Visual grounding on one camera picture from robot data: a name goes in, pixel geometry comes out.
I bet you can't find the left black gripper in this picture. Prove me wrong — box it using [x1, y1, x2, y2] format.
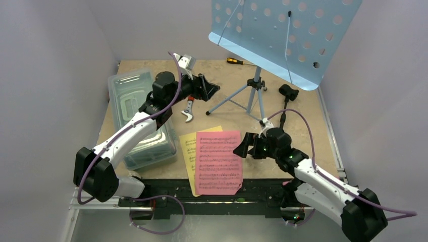
[167, 69, 219, 107]

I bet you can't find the yellow sheet music page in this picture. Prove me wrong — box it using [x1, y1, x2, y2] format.
[178, 125, 224, 198]

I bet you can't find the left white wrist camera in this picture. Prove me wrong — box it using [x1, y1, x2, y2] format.
[173, 53, 196, 80]

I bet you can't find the black microphone stand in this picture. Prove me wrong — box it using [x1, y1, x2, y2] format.
[279, 84, 299, 129]

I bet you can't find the red handled adjustable wrench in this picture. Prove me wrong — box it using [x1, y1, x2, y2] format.
[181, 96, 194, 123]

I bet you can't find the clear plastic storage box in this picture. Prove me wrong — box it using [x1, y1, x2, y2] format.
[108, 68, 177, 170]

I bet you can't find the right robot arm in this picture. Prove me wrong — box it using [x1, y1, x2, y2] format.
[233, 128, 388, 241]

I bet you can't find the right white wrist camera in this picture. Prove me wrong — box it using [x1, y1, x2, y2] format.
[258, 117, 275, 138]

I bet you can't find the black yellow screwdriver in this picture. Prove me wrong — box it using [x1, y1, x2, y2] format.
[226, 57, 254, 66]

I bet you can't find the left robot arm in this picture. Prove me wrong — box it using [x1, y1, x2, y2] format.
[73, 71, 220, 206]

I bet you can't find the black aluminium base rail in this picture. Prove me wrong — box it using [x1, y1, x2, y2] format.
[116, 179, 310, 220]

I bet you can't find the pink sheet music page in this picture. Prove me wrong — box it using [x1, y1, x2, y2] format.
[194, 131, 243, 195]

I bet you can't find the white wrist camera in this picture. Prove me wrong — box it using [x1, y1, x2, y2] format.
[173, 53, 196, 80]
[258, 117, 275, 138]

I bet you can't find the blue perforated music stand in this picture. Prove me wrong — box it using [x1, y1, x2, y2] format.
[205, 0, 364, 129]

